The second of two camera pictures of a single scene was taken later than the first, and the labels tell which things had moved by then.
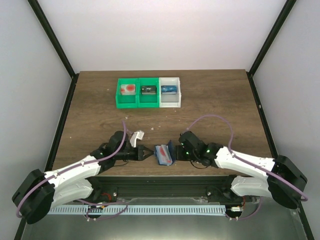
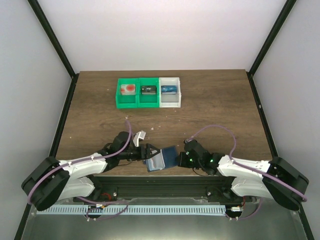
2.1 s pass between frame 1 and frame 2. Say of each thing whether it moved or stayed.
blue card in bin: stayed
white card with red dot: moved
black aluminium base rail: stayed
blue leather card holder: moved
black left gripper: stayed
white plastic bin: stayed
